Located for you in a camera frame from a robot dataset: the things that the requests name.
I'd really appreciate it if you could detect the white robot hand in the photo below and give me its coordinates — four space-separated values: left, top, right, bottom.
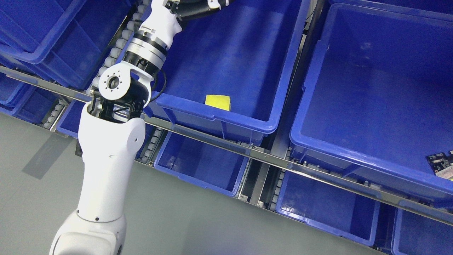
139 0 231 48

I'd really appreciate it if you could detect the yellow foam block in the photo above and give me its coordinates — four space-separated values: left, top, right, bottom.
205 94 231 111

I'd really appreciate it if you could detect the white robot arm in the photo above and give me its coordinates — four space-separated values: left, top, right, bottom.
50 0 232 255

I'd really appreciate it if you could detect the blue bin lower middle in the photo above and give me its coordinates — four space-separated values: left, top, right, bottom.
154 132 248 197

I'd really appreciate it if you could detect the blue plastic bin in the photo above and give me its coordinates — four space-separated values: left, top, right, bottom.
149 0 310 145
289 0 453 210

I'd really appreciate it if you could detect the blue bin stacked left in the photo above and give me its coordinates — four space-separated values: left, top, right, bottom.
0 0 137 89

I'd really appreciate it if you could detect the blue bin lower left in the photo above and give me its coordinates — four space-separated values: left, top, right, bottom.
0 74 58 124

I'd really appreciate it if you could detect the blue plastic bin right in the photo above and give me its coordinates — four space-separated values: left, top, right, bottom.
289 0 453 210

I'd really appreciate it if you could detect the blue bin lower right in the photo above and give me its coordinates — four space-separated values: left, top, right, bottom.
276 172 380 247

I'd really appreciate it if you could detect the green circuit board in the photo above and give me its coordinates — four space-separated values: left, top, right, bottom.
426 150 453 181

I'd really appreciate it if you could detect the blue bin lower corner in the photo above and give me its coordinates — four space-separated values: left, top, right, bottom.
390 209 453 255

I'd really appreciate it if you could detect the metal shelf rail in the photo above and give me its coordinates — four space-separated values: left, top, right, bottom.
0 66 453 227

